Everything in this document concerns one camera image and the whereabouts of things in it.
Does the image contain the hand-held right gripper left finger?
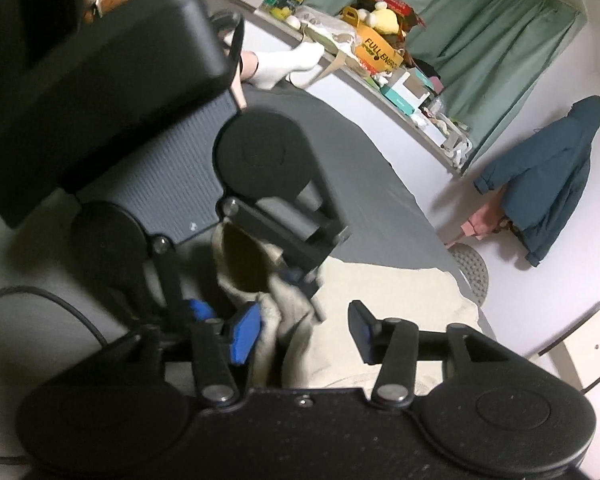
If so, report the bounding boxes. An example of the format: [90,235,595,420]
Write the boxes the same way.
[100,302,264,407]

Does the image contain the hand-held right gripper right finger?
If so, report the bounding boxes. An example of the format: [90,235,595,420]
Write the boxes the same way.
[348,300,518,408]

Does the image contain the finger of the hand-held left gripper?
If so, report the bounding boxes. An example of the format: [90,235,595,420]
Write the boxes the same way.
[149,234,217,323]
[220,180,352,322]

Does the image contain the beige pants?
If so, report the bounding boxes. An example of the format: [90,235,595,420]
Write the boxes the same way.
[180,221,482,392]

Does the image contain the dark grey bed sheet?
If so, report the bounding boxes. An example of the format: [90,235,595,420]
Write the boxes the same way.
[242,82,462,277]

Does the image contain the round grey dotted disc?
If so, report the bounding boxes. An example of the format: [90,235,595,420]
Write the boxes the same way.
[451,241,490,307]

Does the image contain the pink garment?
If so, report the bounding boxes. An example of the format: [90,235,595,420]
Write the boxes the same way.
[459,199,507,242]

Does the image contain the white sock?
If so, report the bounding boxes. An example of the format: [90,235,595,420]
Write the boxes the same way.
[289,41,327,87]
[252,47,313,90]

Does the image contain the white desk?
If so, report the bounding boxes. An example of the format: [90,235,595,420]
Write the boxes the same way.
[252,7,473,177]

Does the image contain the teal white box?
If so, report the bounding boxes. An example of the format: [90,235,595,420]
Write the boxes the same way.
[379,67,435,117]

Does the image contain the yellow cardboard box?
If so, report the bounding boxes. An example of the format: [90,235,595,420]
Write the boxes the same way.
[341,6,406,73]

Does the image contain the beige tote bag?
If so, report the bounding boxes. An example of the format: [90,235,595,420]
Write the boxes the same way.
[295,5,357,78]

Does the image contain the teal jacket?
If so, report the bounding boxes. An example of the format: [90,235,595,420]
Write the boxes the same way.
[474,95,600,268]

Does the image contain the yellow plush toy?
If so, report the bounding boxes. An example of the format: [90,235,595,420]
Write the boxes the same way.
[362,1,407,36]

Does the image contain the green curtain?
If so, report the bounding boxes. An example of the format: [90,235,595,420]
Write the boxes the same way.
[294,0,588,161]

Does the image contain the black cable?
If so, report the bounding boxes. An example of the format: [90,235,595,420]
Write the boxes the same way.
[0,285,112,462]

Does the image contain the black strap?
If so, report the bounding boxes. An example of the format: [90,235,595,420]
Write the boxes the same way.
[209,9,246,111]

